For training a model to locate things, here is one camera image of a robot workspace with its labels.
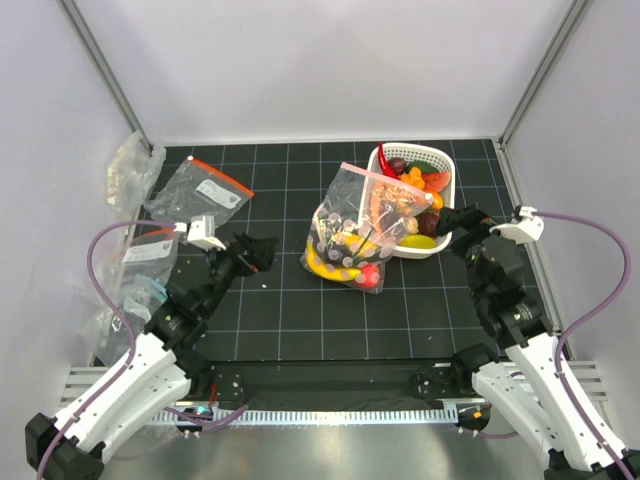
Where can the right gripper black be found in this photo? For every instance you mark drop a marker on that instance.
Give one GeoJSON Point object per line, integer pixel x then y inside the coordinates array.
{"type": "Point", "coordinates": [475, 221]}

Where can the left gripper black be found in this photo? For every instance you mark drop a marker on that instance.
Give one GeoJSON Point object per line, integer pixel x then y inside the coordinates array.
{"type": "Point", "coordinates": [259, 253]}

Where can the yellow toy banana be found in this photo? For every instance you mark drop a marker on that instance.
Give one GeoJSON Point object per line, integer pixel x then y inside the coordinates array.
{"type": "Point", "coordinates": [325, 270]}

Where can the green toy scallion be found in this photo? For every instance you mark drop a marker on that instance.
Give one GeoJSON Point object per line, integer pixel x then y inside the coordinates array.
{"type": "Point", "coordinates": [350, 249]}

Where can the clear pink-dotted zip bag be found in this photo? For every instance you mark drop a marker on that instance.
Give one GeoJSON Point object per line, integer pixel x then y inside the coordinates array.
{"type": "Point", "coordinates": [358, 225]}

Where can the red toy strawberry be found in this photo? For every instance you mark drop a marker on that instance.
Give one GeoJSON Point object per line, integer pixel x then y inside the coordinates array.
{"type": "Point", "coordinates": [369, 277]}

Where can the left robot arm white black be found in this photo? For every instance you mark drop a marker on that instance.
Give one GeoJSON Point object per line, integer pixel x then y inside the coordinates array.
{"type": "Point", "coordinates": [161, 367]}

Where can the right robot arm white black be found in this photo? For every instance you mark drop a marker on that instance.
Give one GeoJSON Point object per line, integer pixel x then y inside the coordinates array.
{"type": "Point", "coordinates": [554, 415]}

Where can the orange-zip bag upper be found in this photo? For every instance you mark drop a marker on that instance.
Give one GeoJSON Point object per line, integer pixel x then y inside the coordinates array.
{"type": "Point", "coordinates": [197, 189]}

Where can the orange-zip bag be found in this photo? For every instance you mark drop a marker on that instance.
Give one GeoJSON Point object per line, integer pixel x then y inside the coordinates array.
{"type": "Point", "coordinates": [197, 189]}
{"type": "Point", "coordinates": [153, 254]}

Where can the orange-zip bag lower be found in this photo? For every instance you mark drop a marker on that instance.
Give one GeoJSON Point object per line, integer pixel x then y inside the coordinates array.
{"type": "Point", "coordinates": [153, 254]}

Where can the blue-zip clear bag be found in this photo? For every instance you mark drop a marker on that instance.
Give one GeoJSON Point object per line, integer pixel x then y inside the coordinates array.
{"type": "Point", "coordinates": [137, 296]}

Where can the dark red toy plum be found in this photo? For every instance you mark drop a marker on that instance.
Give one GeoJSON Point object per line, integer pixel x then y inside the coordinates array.
{"type": "Point", "coordinates": [427, 224]}

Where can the orange toy bell pepper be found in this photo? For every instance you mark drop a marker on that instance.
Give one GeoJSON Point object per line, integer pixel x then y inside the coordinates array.
{"type": "Point", "coordinates": [414, 178]}

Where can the white perforated plastic basket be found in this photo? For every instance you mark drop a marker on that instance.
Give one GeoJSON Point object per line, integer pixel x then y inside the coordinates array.
{"type": "Point", "coordinates": [441, 162]}

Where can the red toy chili pepper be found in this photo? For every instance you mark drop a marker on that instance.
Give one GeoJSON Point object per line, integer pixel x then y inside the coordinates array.
{"type": "Point", "coordinates": [384, 165]}

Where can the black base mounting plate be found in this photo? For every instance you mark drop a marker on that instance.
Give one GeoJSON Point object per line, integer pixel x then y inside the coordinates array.
{"type": "Point", "coordinates": [335, 385]}

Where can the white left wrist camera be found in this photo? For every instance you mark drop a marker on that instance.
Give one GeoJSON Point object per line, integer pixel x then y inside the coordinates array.
{"type": "Point", "coordinates": [202, 233]}

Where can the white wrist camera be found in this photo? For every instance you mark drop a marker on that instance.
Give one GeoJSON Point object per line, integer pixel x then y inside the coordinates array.
{"type": "Point", "coordinates": [525, 227]}
{"type": "Point", "coordinates": [202, 233]}

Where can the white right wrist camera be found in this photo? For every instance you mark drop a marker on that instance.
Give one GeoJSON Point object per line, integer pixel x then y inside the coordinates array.
{"type": "Point", "coordinates": [525, 227]}

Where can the crumpled clear bag at wall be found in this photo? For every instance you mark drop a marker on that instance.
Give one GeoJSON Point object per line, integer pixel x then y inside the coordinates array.
{"type": "Point", "coordinates": [131, 174]}

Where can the perforated aluminium rail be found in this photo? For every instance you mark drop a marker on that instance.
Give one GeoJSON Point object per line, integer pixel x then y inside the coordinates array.
{"type": "Point", "coordinates": [254, 418]}

